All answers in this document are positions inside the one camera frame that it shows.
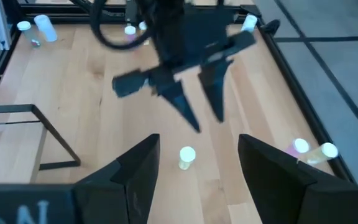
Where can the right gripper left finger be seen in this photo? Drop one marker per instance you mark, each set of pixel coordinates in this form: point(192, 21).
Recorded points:
point(73, 205)

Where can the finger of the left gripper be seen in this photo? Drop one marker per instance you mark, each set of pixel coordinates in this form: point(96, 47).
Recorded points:
point(216, 90)
point(179, 102)

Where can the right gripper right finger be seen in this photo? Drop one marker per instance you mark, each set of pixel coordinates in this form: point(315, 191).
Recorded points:
point(291, 199)

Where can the pink medicine bottle white cap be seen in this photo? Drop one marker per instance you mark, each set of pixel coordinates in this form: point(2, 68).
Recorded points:
point(297, 147)
point(130, 32)

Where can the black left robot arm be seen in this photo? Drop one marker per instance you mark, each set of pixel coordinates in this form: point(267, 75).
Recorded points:
point(131, 11)

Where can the white translucent medicine bottle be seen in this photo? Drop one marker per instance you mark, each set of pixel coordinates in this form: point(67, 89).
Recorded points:
point(46, 28)
point(249, 23)

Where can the wooden shelf with black legs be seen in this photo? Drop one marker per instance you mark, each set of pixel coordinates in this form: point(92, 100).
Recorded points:
point(8, 149)

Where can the green medicine bottle white cap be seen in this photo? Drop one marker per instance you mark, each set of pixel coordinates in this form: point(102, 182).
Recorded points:
point(26, 32)

